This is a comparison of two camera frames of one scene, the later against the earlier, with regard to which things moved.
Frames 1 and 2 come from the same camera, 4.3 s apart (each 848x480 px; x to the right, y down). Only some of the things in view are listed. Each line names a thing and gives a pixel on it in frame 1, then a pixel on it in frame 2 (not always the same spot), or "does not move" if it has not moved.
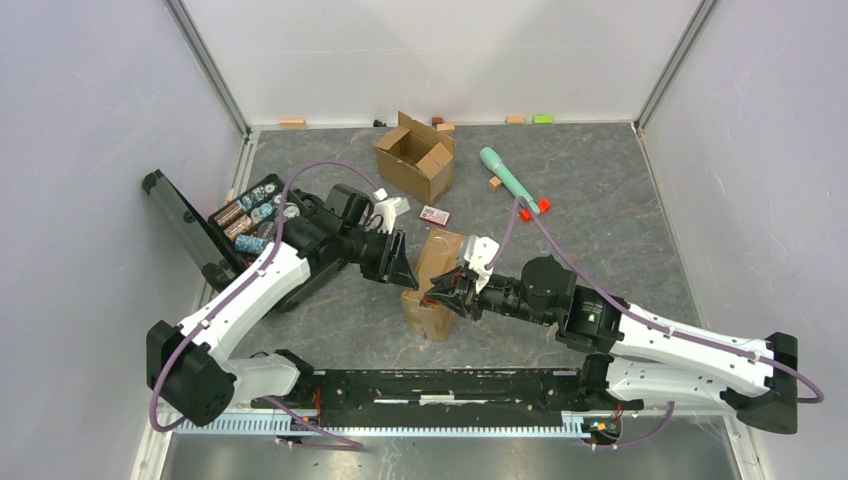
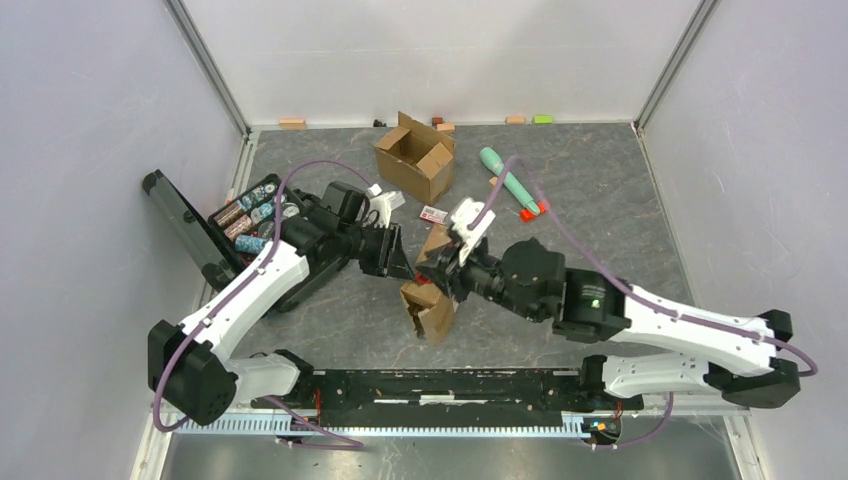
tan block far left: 292,123 does not move
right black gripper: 455,294 → 444,265
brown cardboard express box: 416,157 does not move
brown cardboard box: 440,256 does not move
